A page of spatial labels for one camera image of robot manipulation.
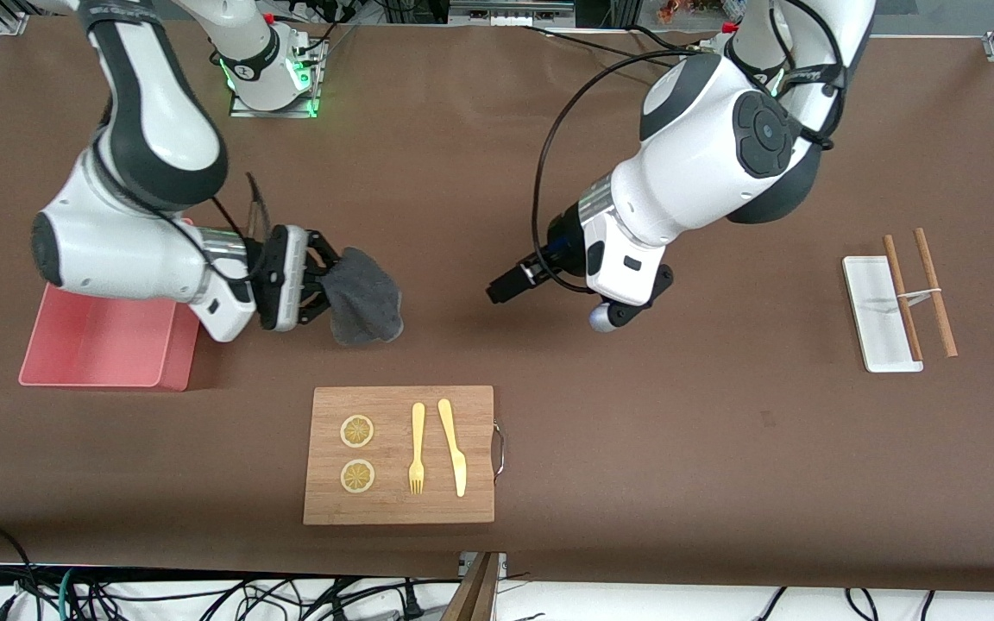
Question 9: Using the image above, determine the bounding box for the grey microfibre cloth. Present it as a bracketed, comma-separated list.
[322, 248, 405, 347]

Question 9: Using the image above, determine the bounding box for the orange patterned object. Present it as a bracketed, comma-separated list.
[657, 0, 727, 25]

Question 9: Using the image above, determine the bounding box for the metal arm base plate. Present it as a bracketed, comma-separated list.
[230, 34, 321, 119]

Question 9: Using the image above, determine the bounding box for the short black tabletop cable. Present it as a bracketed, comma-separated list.
[626, 24, 689, 53]

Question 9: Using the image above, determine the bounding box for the brown table cover sheet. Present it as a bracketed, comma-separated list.
[0, 17, 994, 594]

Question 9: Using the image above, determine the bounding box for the white rectangular tray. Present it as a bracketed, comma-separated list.
[842, 255, 925, 373]

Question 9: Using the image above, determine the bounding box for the wooden plank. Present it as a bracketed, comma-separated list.
[441, 552, 502, 621]

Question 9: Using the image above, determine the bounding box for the wooden dowel rod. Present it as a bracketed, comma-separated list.
[913, 228, 959, 359]
[883, 235, 925, 362]

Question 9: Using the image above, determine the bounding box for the grey power strip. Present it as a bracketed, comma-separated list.
[450, 0, 576, 27]

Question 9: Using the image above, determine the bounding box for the small metal bracket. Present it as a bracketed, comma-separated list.
[458, 552, 508, 580]

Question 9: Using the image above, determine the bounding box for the long black tabletop cable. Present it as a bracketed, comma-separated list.
[519, 24, 688, 70]

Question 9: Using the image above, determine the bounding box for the yellow plastic fork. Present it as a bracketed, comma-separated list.
[408, 403, 426, 495]

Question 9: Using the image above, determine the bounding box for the yellow plastic knife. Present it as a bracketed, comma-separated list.
[437, 398, 469, 499]

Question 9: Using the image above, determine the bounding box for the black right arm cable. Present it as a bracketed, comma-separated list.
[91, 86, 274, 285]

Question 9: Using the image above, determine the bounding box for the wooden cutting board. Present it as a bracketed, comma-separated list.
[303, 386, 495, 526]

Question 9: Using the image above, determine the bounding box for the pink plastic bin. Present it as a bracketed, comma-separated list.
[18, 217, 202, 392]

